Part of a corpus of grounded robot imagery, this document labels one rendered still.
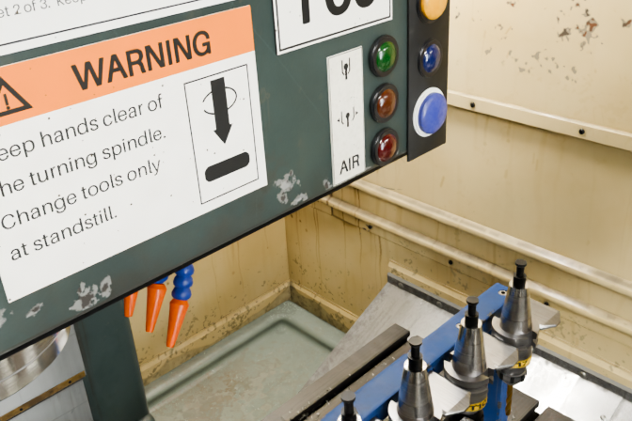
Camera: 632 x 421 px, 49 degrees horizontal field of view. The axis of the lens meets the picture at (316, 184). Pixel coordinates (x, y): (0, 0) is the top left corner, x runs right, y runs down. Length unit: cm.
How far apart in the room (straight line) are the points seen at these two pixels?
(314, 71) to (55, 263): 18
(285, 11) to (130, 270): 16
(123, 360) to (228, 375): 64
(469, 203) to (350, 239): 42
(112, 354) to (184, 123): 97
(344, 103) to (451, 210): 109
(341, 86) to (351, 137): 4
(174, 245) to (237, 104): 8
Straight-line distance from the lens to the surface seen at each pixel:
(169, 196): 37
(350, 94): 44
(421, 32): 49
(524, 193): 140
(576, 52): 126
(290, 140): 42
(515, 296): 97
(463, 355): 91
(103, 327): 127
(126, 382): 136
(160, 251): 38
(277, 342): 200
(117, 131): 35
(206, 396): 188
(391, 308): 169
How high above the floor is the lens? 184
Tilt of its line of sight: 27 degrees down
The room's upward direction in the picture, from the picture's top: 3 degrees counter-clockwise
